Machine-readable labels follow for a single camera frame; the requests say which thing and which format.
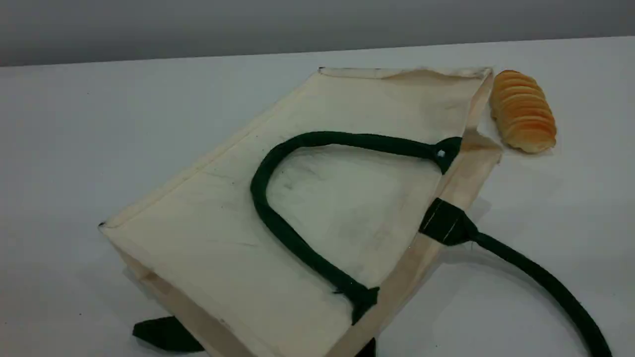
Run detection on ridged golden bread roll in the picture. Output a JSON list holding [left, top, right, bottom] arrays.
[[490, 69, 558, 154]]

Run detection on white canvas bag green handles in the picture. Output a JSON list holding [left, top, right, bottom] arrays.
[[98, 66, 613, 357]]

